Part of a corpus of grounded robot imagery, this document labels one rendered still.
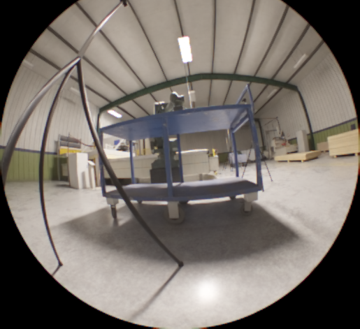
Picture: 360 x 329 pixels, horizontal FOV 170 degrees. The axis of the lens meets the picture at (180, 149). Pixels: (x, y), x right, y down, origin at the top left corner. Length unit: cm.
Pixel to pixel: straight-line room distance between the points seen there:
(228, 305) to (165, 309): 24
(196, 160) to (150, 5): 567
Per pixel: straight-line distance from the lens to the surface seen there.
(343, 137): 512
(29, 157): 725
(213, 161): 304
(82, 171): 393
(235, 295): 65
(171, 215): 116
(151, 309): 64
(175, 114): 108
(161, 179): 240
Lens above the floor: 58
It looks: 7 degrees up
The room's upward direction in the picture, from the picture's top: 5 degrees counter-clockwise
